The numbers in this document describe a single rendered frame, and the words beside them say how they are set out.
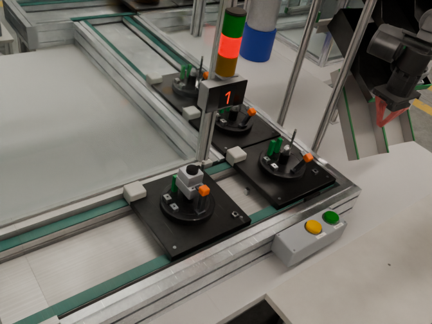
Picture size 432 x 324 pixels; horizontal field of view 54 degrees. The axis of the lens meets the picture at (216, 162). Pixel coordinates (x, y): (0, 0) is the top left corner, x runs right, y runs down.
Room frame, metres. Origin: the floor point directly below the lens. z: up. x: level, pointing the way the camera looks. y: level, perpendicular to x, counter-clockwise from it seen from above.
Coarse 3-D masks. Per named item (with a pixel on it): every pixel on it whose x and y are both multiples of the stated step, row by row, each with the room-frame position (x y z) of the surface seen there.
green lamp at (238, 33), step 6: (228, 18) 0.94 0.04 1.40; (234, 18) 0.93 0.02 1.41; (240, 18) 0.94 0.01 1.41; (222, 24) 0.95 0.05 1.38; (228, 24) 0.94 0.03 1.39; (234, 24) 0.93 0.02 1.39; (240, 24) 0.94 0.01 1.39; (222, 30) 0.95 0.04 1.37; (228, 30) 0.94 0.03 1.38; (234, 30) 0.93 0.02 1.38; (240, 30) 0.94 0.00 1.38; (228, 36) 0.93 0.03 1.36; (234, 36) 0.93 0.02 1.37; (240, 36) 0.95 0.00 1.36
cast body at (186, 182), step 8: (184, 168) 0.77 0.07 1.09; (192, 168) 0.77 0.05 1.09; (176, 176) 0.78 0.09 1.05; (184, 176) 0.75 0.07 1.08; (192, 176) 0.75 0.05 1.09; (200, 176) 0.76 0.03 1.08; (176, 184) 0.77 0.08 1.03; (184, 184) 0.75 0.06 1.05; (192, 184) 0.75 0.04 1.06; (184, 192) 0.75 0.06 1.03; (192, 192) 0.74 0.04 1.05
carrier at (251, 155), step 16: (256, 144) 1.10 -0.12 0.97; (272, 144) 1.02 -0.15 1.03; (288, 144) 1.13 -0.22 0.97; (240, 160) 0.99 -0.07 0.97; (256, 160) 1.01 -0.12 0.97; (272, 160) 1.00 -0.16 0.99; (288, 160) 1.00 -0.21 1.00; (256, 176) 0.94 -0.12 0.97; (272, 176) 0.94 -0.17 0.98; (288, 176) 0.94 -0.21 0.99; (304, 176) 0.98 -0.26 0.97; (320, 176) 1.00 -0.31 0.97; (272, 192) 0.88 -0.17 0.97; (288, 192) 0.90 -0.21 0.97; (304, 192) 0.91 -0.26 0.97
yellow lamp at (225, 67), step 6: (222, 60) 0.94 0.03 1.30; (228, 60) 0.93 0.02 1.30; (234, 60) 0.94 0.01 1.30; (216, 66) 0.95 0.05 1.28; (222, 66) 0.93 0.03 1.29; (228, 66) 0.93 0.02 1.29; (234, 66) 0.94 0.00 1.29; (216, 72) 0.94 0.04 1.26; (222, 72) 0.93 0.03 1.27; (228, 72) 0.94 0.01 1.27; (234, 72) 0.95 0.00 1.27
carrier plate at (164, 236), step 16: (208, 176) 0.90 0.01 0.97; (160, 192) 0.80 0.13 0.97; (224, 192) 0.85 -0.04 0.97; (144, 208) 0.73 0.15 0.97; (224, 208) 0.79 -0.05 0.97; (240, 208) 0.80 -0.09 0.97; (144, 224) 0.69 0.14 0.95; (160, 224) 0.69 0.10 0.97; (176, 224) 0.70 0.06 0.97; (208, 224) 0.72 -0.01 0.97; (224, 224) 0.73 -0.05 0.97; (240, 224) 0.74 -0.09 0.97; (160, 240) 0.64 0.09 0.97; (176, 240) 0.65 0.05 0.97; (192, 240) 0.66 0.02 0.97; (208, 240) 0.67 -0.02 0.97; (176, 256) 0.61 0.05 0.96
